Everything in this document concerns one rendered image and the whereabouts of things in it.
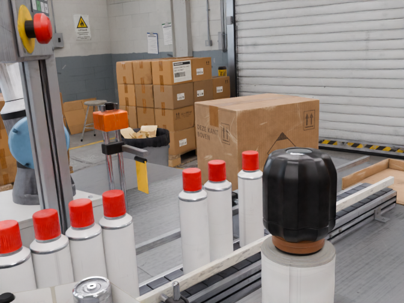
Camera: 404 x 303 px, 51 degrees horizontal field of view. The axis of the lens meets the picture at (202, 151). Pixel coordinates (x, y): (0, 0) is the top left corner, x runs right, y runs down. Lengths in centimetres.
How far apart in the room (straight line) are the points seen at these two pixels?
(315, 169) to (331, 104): 470
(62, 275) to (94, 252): 5
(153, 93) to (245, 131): 350
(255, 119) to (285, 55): 417
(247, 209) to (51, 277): 40
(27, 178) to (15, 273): 51
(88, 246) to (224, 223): 27
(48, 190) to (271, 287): 41
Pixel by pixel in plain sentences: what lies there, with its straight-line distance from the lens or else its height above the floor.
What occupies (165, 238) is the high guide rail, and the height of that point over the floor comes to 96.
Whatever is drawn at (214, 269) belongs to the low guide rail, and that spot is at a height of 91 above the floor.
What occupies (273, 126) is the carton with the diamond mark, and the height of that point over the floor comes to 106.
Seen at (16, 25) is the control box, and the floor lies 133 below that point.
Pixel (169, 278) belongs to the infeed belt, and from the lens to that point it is 81.
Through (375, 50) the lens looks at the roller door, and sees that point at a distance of 492.
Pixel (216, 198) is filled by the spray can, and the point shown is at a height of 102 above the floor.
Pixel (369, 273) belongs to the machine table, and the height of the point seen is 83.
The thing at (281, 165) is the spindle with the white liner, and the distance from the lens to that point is 45.
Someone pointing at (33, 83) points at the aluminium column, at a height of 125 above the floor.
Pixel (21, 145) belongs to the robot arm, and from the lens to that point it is 92.
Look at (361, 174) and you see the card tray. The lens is 149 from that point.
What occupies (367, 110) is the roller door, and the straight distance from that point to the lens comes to 499.
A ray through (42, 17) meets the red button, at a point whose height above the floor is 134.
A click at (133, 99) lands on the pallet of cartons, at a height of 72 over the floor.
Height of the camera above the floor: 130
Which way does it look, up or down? 14 degrees down
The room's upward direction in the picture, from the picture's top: 3 degrees counter-clockwise
